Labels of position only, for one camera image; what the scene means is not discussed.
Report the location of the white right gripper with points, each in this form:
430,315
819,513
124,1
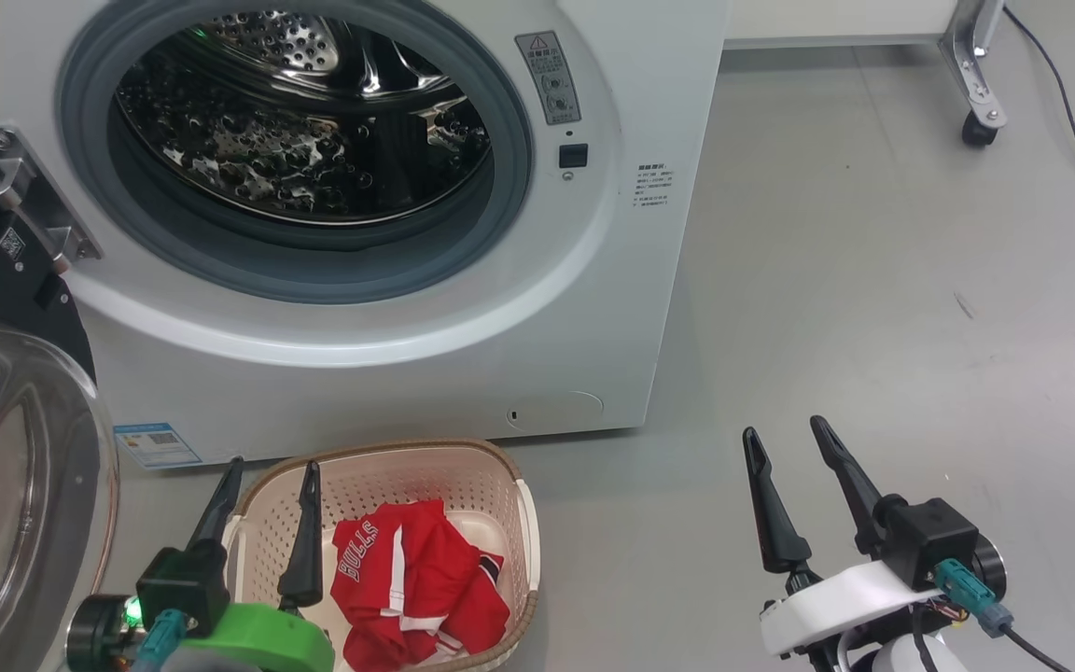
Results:
836,602

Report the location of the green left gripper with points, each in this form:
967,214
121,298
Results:
262,644

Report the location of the red Bulls jersey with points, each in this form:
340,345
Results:
425,579

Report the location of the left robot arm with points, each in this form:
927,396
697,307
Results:
94,635

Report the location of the cream perforated laundry basket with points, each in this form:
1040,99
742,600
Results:
463,476

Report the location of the white front-load washing machine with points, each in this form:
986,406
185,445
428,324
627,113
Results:
612,327

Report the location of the steel washer drum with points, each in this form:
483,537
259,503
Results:
267,159

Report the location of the metal door hinge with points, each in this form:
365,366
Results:
29,196

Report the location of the black door latch socket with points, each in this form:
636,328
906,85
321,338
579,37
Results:
573,156

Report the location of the blue energy label sticker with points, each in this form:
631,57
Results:
157,446

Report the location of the round white filter cover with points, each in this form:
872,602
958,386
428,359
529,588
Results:
556,411

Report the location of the printed text label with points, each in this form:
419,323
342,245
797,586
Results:
654,187

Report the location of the black caster wheel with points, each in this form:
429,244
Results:
979,131

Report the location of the metal partition leg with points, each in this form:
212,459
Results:
971,56

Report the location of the white partition panel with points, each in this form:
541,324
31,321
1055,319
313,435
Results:
827,19

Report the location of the grey warning sticker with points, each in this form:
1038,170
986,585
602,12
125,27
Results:
549,79

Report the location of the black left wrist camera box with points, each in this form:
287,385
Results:
183,583

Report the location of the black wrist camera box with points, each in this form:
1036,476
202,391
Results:
929,537
183,583

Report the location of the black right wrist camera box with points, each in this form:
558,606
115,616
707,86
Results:
929,537

